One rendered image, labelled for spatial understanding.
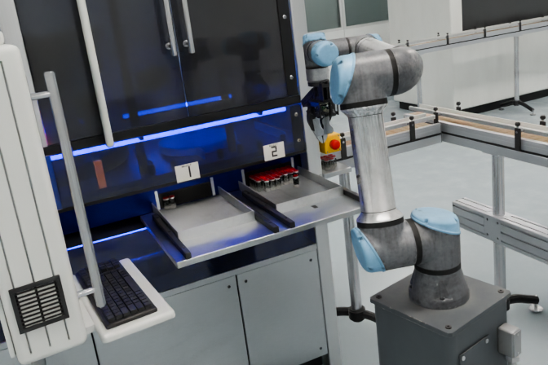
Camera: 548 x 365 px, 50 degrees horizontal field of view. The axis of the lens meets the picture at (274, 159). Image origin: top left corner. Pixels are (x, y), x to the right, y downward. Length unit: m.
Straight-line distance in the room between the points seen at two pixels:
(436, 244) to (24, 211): 0.97
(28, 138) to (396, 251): 0.89
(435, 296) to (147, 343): 1.15
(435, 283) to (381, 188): 0.28
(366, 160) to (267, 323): 1.17
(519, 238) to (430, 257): 1.18
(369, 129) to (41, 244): 0.82
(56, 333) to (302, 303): 1.18
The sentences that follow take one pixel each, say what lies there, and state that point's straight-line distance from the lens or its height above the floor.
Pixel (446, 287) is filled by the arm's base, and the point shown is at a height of 0.85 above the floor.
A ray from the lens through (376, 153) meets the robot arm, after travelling 1.43.
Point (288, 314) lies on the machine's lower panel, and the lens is 2.47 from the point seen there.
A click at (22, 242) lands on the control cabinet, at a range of 1.49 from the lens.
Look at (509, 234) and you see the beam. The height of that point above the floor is 0.50.
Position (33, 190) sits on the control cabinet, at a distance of 1.47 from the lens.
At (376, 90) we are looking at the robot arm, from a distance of 1.42.
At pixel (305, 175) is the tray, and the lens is 2.31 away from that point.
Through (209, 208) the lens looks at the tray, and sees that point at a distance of 2.13.
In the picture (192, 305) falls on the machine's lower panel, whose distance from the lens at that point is 2.28.
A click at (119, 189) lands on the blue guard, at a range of 2.06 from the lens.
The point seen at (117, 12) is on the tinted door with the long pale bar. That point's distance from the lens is 2.01.
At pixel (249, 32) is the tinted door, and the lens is 2.14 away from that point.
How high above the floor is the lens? 1.59
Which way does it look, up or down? 16 degrees down
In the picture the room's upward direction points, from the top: 7 degrees counter-clockwise
